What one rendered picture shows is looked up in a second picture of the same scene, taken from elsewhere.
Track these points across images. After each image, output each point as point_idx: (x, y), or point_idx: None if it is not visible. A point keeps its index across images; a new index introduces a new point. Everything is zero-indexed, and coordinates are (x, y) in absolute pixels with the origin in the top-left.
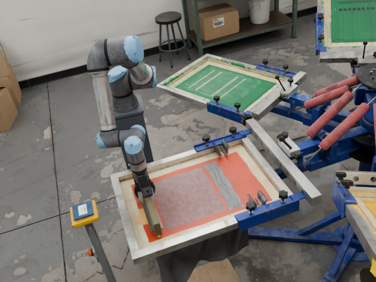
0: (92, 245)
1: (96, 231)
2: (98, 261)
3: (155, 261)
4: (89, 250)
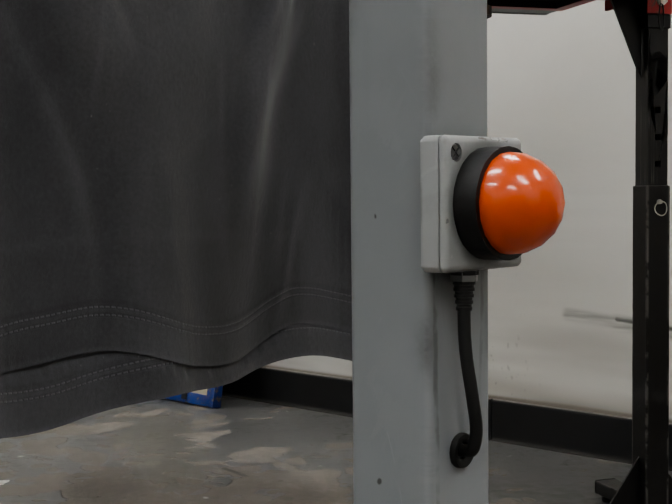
0: (486, 18)
1: None
2: (480, 435)
3: (193, 382)
4: (518, 157)
